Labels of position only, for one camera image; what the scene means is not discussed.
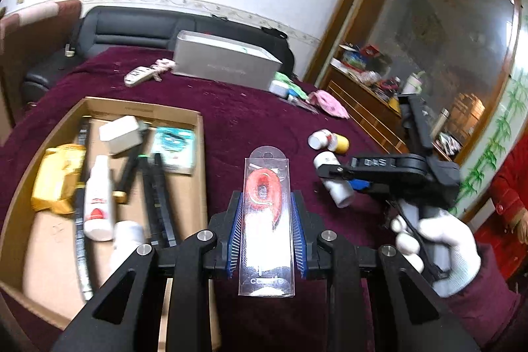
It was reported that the cardboard box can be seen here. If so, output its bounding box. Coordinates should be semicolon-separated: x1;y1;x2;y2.
0;96;219;340

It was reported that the white green tumbler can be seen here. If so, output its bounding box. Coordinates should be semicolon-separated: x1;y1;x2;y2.
402;72;425;95

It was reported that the green cloth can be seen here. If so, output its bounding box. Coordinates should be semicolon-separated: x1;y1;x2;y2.
274;72;308;98

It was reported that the white red small jar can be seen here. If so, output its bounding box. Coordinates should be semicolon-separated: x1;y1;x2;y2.
309;128;335;150

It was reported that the pink white plush charm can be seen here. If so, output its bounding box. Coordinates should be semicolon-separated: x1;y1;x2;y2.
150;58;176;82

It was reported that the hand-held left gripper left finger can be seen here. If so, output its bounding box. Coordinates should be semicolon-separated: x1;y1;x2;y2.
51;190;244;352

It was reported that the steel thermos flask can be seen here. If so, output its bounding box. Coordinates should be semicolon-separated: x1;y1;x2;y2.
433;109;451;134

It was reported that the black bag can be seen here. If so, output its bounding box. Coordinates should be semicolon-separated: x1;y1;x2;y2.
262;27;295;78

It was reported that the maroon blanket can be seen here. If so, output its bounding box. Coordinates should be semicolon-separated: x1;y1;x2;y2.
0;45;417;352

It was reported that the clear packaged red cable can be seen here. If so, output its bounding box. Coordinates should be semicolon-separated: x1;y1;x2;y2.
238;146;297;298

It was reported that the blue print tissue packet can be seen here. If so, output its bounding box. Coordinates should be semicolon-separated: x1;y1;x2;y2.
150;127;196;175

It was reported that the clear flat packet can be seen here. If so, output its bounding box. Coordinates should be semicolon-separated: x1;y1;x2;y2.
278;94;320;114

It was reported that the small white box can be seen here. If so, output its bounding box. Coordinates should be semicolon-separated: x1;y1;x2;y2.
99;115;143;155

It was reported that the yellow packet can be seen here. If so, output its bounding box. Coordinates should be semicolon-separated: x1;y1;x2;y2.
31;144;88;214

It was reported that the black leather sofa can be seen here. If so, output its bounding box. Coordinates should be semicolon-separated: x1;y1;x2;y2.
22;6;295;105

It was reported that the small yellow jar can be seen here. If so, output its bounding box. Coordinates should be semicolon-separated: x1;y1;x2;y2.
330;133;350;154

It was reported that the pink cloth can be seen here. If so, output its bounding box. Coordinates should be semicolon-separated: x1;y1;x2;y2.
307;90;350;119

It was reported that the white bottle red label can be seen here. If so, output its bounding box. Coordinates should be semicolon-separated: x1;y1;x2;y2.
82;155;115;242

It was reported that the pile of shelf clutter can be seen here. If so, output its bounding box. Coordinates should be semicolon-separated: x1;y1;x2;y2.
338;43;403;101

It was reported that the grey box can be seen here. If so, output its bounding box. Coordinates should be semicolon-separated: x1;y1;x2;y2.
171;30;283;91

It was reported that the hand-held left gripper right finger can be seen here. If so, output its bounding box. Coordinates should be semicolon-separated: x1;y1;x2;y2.
290;190;481;352

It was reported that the white remote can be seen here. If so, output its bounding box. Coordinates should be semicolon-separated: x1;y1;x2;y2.
124;65;155;88

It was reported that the wooden glass cabinet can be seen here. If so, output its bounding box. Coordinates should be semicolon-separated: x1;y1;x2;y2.
303;0;528;188

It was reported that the person's right forearm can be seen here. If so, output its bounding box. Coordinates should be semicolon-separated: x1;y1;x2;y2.
429;245;528;352

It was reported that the white pill bottle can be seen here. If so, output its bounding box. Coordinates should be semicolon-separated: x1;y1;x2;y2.
313;151;355;209

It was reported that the person's right hand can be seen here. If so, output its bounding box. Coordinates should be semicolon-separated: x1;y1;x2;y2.
390;209;481;298

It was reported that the bamboo wall decal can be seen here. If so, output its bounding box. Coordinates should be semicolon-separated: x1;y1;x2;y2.
458;78;528;208

